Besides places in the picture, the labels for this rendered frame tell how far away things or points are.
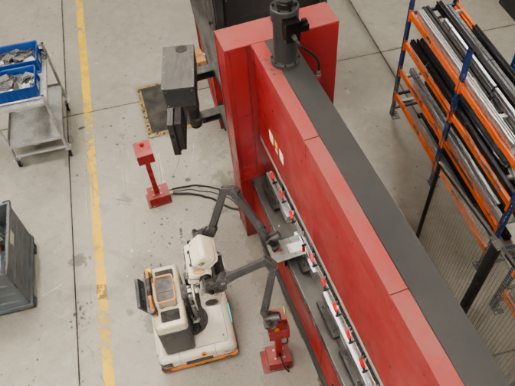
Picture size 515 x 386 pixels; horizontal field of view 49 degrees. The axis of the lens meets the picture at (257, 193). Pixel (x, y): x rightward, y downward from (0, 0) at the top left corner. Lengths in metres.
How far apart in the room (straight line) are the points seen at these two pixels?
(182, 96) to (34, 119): 2.91
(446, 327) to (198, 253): 1.88
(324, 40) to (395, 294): 2.09
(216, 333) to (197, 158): 2.23
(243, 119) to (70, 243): 2.48
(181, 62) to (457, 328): 2.81
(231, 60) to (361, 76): 3.45
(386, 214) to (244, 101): 1.69
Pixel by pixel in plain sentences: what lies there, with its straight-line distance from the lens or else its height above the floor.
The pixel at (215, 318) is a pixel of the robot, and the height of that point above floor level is 0.28.
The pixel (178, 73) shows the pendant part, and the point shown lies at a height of 1.95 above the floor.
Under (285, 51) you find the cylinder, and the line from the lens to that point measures 3.65.
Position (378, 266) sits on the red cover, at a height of 2.30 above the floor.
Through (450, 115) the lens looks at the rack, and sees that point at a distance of 5.39.
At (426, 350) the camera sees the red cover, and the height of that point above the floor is 2.30.
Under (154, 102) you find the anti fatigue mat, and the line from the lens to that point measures 7.05.
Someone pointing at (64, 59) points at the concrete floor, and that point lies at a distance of 8.10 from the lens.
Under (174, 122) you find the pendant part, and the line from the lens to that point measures 4.51.
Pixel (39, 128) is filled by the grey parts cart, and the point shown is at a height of 0.33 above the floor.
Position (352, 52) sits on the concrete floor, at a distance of 7.55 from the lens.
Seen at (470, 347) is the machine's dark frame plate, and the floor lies 2.30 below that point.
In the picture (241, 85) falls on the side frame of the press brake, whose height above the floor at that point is 1.96.
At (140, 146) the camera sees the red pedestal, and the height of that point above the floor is 0.80.
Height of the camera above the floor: 4.72
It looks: 53 degrees down
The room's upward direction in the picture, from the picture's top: 5 degrees counter-clockwise
